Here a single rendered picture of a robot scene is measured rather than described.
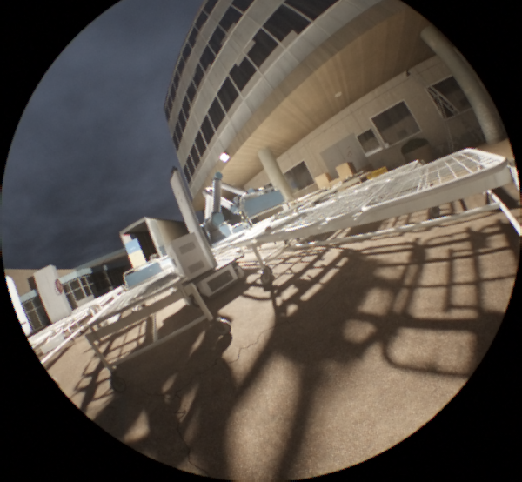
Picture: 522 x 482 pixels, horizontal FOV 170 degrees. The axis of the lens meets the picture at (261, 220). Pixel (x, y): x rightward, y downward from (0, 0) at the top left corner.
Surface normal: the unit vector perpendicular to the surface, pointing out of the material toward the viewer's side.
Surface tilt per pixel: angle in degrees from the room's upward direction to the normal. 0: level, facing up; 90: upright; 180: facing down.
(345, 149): 90
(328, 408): 0
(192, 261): 90
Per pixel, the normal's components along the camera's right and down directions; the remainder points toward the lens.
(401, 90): -0.73, 0.34
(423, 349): -0.42, -0.91
